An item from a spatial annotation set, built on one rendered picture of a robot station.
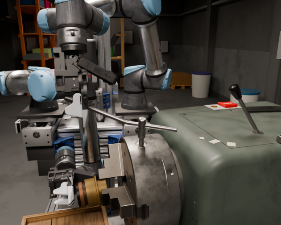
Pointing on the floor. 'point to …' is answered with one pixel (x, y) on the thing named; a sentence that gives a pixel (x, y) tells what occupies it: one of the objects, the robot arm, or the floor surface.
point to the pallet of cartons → (180, 80)
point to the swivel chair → (117, 72)
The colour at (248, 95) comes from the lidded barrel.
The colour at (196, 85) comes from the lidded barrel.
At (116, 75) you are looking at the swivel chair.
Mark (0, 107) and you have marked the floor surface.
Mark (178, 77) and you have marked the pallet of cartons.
